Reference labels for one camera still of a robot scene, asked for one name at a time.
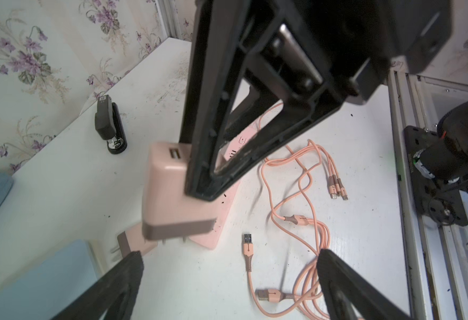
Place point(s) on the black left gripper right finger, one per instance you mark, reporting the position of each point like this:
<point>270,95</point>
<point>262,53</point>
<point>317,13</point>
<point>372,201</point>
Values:
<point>346,292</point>

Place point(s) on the black stapler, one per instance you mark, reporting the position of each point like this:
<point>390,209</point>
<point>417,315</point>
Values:
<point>109,126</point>

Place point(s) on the aluminium mounting rail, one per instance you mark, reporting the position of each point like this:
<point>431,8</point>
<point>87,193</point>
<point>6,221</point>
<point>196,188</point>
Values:
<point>436,256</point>

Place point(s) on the far blue kitchen scale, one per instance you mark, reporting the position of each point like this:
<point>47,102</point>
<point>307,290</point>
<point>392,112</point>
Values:
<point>48,288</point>

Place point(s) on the pink USB charger adapter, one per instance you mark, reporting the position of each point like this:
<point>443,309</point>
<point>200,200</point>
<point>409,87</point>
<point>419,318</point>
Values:
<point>167,212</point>

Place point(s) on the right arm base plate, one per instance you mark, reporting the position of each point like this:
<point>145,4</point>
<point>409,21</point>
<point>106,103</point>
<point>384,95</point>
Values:
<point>431,197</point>

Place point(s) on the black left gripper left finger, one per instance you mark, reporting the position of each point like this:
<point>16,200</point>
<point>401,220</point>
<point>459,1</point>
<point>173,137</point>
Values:
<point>113,296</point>

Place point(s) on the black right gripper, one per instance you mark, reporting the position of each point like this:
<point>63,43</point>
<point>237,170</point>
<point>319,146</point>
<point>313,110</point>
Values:
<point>345,46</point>

